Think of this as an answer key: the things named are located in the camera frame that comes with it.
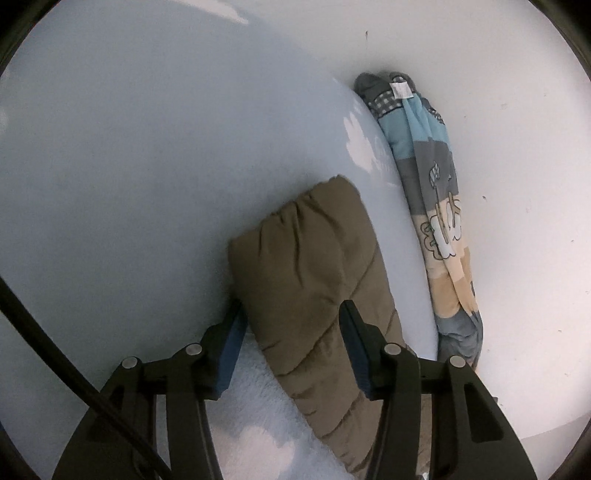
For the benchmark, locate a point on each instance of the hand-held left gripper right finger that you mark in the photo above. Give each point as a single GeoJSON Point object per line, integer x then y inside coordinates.
{"type": "Point", "coordinates": [358, 351]}

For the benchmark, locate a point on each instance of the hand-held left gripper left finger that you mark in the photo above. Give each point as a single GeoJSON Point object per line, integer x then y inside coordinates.
{"type": "Point", "coordinates": [231, 356]}

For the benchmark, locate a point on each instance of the light blue cloud print bedsheet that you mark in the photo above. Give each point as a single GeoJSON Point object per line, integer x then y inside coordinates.
{"type": "Point", "coordinates": [138, 184]}

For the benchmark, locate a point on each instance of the rolled cartoon print quilt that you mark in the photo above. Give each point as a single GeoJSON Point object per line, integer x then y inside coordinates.
{"type": "Point", "coordinates": [429, 184]}

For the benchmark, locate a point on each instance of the olive brown quilted jacket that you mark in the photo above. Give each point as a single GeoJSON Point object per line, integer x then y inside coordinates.
{"type": "Point", "coordinates": [304, 258]}

